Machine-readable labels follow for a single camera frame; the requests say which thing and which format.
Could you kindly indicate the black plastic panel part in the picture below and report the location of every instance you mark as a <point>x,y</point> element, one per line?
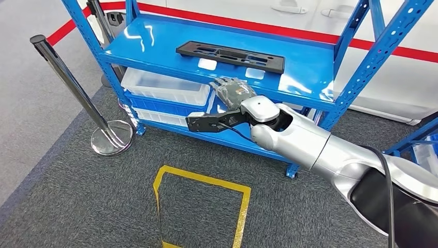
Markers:
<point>186,49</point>

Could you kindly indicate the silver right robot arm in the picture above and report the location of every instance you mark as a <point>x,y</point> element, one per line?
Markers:
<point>301,137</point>

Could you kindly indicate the blue metal shelf rack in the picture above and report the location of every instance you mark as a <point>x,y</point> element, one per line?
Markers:
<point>154,44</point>
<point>410,135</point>

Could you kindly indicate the yellow floor tape outline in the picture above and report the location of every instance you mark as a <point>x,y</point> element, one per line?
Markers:
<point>205,179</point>

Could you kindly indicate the white plastic bin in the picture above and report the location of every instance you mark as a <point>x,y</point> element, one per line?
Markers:
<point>154,117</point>

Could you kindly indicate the clear plastic bin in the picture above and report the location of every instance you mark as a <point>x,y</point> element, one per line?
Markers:
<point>164,85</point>
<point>427,157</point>

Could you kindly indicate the red barrier belt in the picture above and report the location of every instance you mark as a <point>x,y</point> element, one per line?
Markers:
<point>239,23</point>
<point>63,30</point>

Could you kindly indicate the white car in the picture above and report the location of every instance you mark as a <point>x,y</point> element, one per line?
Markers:
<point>239,8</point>

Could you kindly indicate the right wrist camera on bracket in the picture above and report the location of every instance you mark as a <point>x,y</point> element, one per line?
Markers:
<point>205,123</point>

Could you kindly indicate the chrome stanchion post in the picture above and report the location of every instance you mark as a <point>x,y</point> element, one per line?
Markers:
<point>102,22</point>
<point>66,76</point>

